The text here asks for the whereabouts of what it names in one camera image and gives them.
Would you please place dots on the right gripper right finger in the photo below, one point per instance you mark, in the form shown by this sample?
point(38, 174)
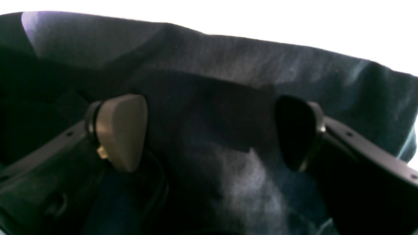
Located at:
point(366, 190)

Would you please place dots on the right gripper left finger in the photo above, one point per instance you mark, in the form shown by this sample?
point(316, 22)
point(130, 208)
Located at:
point(52, 189)

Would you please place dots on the black T-shirt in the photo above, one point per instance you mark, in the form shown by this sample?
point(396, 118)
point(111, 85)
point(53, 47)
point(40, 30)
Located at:
point(211, 162)

